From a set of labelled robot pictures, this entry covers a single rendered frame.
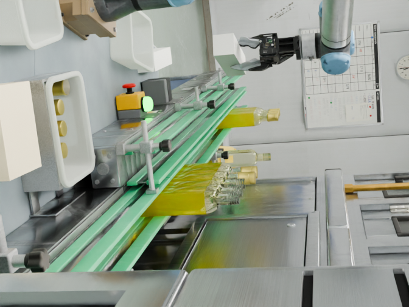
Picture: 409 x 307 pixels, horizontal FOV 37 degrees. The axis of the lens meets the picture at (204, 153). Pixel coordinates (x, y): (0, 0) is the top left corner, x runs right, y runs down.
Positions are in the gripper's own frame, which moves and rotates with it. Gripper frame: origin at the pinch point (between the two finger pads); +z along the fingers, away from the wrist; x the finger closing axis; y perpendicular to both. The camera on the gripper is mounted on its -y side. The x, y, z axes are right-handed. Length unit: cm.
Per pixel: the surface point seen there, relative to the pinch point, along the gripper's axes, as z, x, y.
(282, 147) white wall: 29, -49, -560
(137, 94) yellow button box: 26.8, 12.6, 12.5
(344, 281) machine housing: -27, 57, 131
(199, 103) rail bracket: 12.9, 12.1, -7.6
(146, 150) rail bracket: 13, 34, 48
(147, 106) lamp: 24.6, 15.9, 9.9
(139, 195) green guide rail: 17, 44, 43
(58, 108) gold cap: 28, 26, 62
